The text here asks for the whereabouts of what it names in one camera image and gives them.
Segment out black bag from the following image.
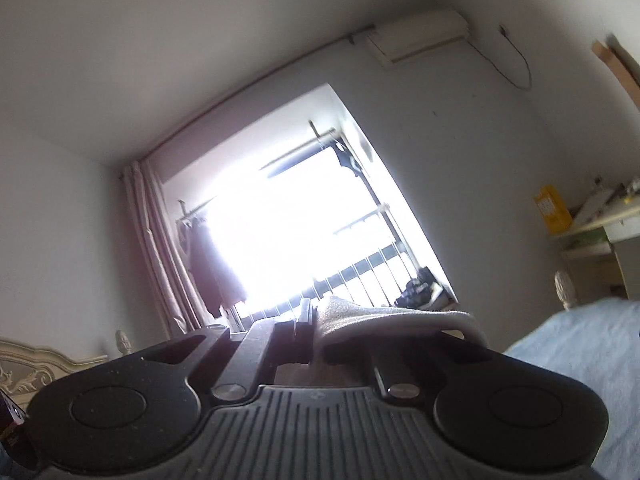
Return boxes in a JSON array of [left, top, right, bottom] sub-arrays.
[[395, 267, 437, 308]]

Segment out white air conditioner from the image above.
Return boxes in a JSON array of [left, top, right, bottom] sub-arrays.
[[364, 9, 471, 67]]

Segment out black wall cable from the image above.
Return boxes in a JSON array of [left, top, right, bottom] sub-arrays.
[[466, 22, 533, 92]]

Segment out long cardboard piece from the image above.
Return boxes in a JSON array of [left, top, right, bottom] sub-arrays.
[[591, 35, 640, 111]]

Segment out ceiling pipe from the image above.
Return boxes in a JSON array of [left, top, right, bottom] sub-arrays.
[[142, 24, 377, 162]]

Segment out metal window railing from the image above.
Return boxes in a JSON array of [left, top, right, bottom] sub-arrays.
[[235, 205, 426, 333]]

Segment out small hanging dark garment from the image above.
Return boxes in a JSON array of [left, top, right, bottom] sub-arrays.
[[334, 139, 364, 179]]

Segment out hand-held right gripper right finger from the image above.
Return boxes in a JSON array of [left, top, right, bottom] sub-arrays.
[[320, 331, 508, 401]]

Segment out cream carved headboard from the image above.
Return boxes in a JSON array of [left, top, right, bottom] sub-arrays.
[[0, 337, 108, 411]]

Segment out pink curtain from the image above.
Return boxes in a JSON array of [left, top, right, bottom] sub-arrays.
[[121, 159, 206, 333]]

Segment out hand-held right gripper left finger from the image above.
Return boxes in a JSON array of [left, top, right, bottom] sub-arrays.
[[140, 299, 321, 404]]

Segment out yellow box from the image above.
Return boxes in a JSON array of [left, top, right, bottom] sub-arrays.
[[534, 186, 573, 235]]

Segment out white wooden shelf unit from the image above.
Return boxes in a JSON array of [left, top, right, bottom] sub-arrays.
[[552, 175, 640, 306]]

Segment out hanging dark clothes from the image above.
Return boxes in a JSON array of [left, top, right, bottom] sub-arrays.
[[175, 210, 248, 318]]

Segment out white sweatshirt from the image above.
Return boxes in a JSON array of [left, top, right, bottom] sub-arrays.
[[312, 296, 490, 361]]

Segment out open cardboard box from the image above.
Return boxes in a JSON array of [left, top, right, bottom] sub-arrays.
[[429, 284, 459, 307]]

